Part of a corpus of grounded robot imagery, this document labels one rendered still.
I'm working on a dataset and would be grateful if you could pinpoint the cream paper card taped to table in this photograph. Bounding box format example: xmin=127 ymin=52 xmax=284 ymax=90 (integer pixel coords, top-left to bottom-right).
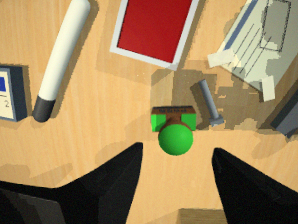
xmin=206 ymin=0 xmax=298 ymax=101

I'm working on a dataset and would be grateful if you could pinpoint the green-handled rubber stamp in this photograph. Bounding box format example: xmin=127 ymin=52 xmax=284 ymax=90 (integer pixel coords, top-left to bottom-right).
xmin=152 ymin=105 xmax=197 ymax=156

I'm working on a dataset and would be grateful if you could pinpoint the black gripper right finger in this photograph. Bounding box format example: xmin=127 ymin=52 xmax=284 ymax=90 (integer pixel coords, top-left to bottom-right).
xmin=212 ymin=147 xmax=298 ymax=224

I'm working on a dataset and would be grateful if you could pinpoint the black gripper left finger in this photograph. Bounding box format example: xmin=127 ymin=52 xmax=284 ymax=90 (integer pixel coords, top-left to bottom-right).
xmin=0 ymin=143 xmax=144 ymax=224

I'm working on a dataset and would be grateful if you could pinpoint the white cylinder with dark grey end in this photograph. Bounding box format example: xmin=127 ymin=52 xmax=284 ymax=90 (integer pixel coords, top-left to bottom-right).
xmin=33 ymin=0 xmax=90 ymax=123

